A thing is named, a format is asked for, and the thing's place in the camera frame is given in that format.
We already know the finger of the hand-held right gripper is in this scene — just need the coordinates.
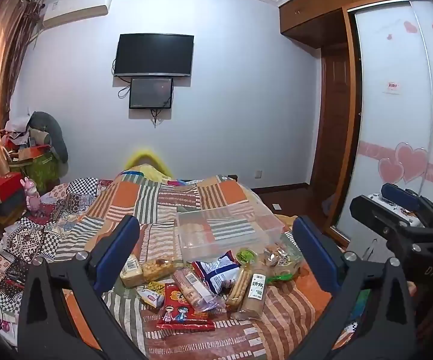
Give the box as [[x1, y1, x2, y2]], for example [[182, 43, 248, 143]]
[[380, 183, 433, 229], [349, 194, 427, 259]]

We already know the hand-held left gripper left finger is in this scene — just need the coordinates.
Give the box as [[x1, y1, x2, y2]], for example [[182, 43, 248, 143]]
[[17, 214, 146, 360]]

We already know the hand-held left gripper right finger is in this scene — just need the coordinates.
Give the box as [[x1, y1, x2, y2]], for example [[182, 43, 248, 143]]
[[289, 215, 417, 360]]

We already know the beige cracker packet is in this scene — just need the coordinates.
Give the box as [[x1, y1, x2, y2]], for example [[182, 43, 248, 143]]
[[120, 255, 144, 289]]

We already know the orange biscuit packet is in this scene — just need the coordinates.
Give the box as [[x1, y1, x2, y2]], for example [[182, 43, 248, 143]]
[[141, 257, 176, 282]]

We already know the yellow white snack bag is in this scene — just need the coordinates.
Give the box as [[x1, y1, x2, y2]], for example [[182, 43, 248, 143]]
[[137, 280, 166, 307]]

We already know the green jelly cup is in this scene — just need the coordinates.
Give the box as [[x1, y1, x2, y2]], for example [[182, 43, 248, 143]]
[[236, 247, 258, 267]]

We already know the clear plastic storage container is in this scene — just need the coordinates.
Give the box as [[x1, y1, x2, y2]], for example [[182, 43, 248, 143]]
[[177, 204, 285, 262]]

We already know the red snack packet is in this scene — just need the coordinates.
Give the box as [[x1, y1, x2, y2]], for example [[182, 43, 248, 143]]
[[155, 283, 216, 331]]

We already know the green snack packet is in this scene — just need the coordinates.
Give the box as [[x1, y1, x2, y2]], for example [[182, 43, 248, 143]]
[[267, 247, 303, 284]]

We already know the clear wrapped pastry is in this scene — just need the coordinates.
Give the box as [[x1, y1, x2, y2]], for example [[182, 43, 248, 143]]
[[263, 245, 290, 267]]

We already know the brown biscuit packet white label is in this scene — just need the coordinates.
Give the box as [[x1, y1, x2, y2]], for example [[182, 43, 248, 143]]
[[238, 262, 269, 321]]

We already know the wooden wardrobe with heart doors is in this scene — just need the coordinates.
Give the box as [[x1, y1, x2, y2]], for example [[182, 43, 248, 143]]
[[278, 0, 433, 256]]

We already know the striped patchwork blanket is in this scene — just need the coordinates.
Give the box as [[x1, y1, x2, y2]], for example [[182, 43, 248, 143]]
[[0, 174, 352, 360]]

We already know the biscuit sticks packet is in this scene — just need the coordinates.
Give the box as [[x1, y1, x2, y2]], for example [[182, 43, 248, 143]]
[[225, 266, 251, 310]]

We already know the clear wafer pack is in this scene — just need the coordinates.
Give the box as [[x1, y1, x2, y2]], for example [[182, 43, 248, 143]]
[[172, 268, 224, 312]]

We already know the brown wooden door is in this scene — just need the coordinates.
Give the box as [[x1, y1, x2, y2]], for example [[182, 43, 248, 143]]
[[310, 43, 363, 218]]

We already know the pink plush toy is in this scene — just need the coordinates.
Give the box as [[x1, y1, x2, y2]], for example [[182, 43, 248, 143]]
[[20, 177, 41, 212]]

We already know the blue white snack bag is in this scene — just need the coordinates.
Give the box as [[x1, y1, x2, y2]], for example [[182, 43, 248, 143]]
[[191, 251, 241, 295]]

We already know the green bag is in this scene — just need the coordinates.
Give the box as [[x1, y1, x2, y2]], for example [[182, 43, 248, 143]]
[[32, 152, 61, 196]]

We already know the red box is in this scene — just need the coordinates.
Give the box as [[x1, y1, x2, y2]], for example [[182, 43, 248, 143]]
[[0, 172, 24, 203]]

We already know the grey cushion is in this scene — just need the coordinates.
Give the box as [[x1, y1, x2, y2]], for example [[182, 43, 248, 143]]
[[29, 112, 69, 164]]

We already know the pile of clutter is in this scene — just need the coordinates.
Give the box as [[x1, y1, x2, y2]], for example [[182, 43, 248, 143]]
[[1, 116, 56, 166]]

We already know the white air conditioner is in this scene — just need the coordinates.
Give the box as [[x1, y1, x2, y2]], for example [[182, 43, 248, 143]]
[[42, 0, 115, 30]]

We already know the small black wall monitor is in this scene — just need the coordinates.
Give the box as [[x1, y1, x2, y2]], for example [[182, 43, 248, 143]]
[[128, 77, 174, 110]]

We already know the black wall television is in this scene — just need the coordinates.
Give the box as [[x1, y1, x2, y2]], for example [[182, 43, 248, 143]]
[[113, 34, 194, 78]]

